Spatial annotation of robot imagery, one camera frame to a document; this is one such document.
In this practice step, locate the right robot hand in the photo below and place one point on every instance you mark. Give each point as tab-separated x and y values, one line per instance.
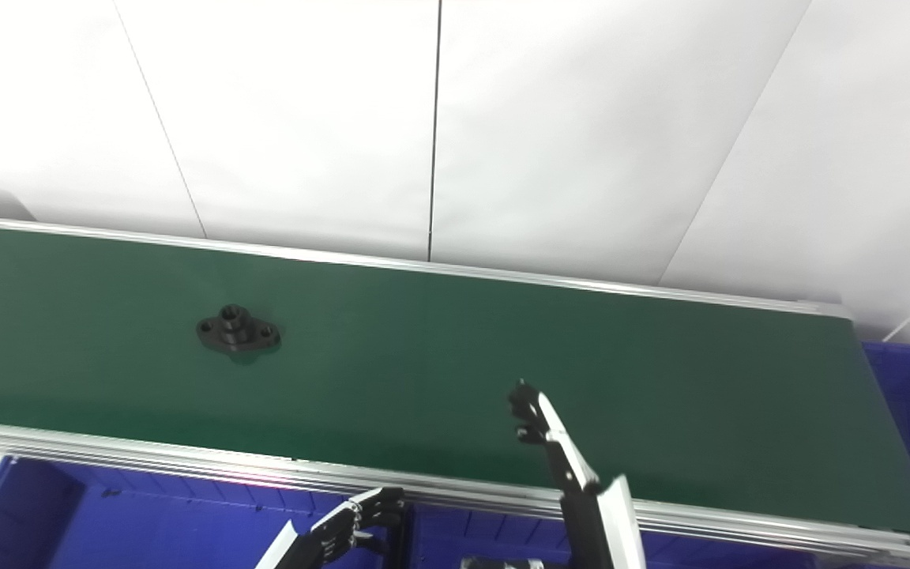
589	529

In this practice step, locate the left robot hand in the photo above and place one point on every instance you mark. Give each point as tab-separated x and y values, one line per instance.
321	541

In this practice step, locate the black flanged metal part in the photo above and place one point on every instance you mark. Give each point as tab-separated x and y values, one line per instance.
238	332

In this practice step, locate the green conveyor belt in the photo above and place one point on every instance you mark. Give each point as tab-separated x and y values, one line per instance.
502	363

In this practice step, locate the aluminium conveyor frame rail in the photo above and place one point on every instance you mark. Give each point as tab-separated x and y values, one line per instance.
423	267
147	457

